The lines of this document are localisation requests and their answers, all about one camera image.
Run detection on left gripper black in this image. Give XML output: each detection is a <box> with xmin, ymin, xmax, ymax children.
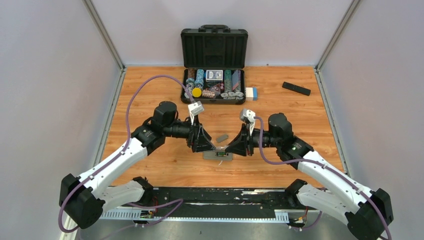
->
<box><xmin>164</xmin><ymin>114</ymin><xmax>217</xmax><ymax>154</ymax></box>

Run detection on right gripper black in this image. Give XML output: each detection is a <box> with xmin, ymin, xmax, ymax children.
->
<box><xmin>225</xmin><ymin>123</ymin><xmax>280</xmax><ymax>157</ymax></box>

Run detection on grey remote control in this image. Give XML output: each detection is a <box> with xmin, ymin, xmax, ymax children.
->
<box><xmin>202</xmin><ymin>150</ymin><xmax>233</xmax><ymax>162</ymax></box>

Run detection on grey battery cover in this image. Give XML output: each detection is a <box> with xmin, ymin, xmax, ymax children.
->
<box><xmin>216</xmin><ymin>134</ymin><xmax>229</xmax><ymax>143</ymax></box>

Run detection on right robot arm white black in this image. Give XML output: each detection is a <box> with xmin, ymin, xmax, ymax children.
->
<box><xmin>225</xmin><ymin>109</ymin><xmax>394</xmax><ymax>240</ymax></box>

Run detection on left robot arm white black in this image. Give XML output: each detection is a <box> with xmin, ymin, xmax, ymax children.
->
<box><xmin>59</xmin><ymin>101</ymin><xmax>215</xmax><ymax>229</ymax></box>

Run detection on black remote control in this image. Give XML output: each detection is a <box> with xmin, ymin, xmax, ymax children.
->
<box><xmin>282</xmin><ymin>81</ymin><xmax>311</xmax><ymax>96</ymax></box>

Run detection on yellow poker chip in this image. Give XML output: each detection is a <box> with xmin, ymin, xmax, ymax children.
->
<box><xmin>191</xmin><ymin>87</ymin><xmax>203</xmax><ymax>98</ymax></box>

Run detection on white blue card box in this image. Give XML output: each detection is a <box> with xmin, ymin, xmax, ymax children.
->
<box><xmin>245</xmin><ymin>87</ymin><xmax>258</xmax><ymax>101</ymax></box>

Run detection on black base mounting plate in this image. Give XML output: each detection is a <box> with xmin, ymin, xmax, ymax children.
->
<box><xmin>134</xmin><ymin>187</ymin><xmax>316</xmax><ymax>220</ymax></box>

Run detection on teal poker chip stack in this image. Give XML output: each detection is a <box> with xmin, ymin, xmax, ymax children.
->
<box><xmin>194</xmin><ymin>69</ymin><xmax>205</xmax><ymax>88</ymax></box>

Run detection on green poker chip stack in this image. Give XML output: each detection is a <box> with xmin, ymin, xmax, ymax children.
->
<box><xmin>223</xmin><ymin>69</ymin><xmax>232</xmax><ymax>93</ymax></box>

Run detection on blue playing card deck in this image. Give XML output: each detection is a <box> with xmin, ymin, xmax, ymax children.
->
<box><xmin>204</xmin><ymin>69</ymin><xmax>224</xmax><ymax>82</ymax></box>

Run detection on black poker chip case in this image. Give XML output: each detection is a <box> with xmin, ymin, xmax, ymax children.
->
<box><xmin>180</xmin><ymin>24</ymin><xmax>249</xmax><ymax>105</ymax></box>

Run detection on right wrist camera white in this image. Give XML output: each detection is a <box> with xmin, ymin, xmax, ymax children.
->
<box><xmin>239</xmin><ymin>108</ymin><xmax>256</xmax><ymax>135</ymax></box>

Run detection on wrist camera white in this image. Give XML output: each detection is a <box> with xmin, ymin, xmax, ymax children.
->
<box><xmin>239</xmin><ymin>108</ymin><xmax>256</xmax><ymax>135</ymax></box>
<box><xmin>187</xmin><ymin>101</ymin><xmax>205</xmax><ymax>125</ymax></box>

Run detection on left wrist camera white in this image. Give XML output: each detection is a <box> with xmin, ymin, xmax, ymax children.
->
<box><xmin>187</xmin><ymin>101</ymin><xmax>205</xmax><ymax>125</ymax></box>

